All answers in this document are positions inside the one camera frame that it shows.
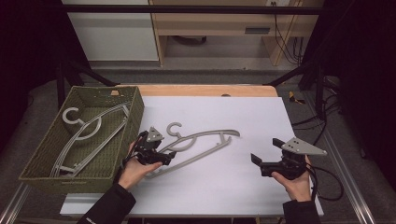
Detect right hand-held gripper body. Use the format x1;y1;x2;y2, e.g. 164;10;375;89
260;136;329;181

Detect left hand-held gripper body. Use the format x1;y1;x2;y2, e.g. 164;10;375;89
134;126;169;166

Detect grey plastic hanger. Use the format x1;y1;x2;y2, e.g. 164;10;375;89
49;106;131;178
144;121;241;180
49;102;131;178
49;104;131;179

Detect green woven basket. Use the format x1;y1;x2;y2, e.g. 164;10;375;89
18;85;146;194

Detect person's left hand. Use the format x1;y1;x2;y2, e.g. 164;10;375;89
118;142;163;190

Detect person's right hand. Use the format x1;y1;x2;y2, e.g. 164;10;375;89
270;155;313;203

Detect white table mat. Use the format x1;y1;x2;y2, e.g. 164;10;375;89
59;95;325;217

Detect yellow and black tool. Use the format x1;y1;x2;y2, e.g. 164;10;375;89
288;91;306;105

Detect black metal stand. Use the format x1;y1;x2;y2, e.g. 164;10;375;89
55;59;120;110
262;62;326;119

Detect black curtain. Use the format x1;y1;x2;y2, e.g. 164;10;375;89
0;0;92;150
300;0;396;188

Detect white cabinet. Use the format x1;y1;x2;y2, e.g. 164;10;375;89
62;0;160;63

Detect black horizontal bar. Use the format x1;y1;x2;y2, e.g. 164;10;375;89
62;4;323;16

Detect wooden desk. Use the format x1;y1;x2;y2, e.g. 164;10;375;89
148;0;325;67

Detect black floor cables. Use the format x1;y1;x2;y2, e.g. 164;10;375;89
290;92;340;133

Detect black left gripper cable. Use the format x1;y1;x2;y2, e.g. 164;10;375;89
120;146;138;171

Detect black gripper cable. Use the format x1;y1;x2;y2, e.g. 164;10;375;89
120;146;138;171
306;163;346;202

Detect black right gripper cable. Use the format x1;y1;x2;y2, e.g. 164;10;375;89
306;163;346;202

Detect aluminium rail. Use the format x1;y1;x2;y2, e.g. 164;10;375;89
323;130;377;224
0;183;32;224

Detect black hanging cables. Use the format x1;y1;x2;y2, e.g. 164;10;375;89
270;1;304;66

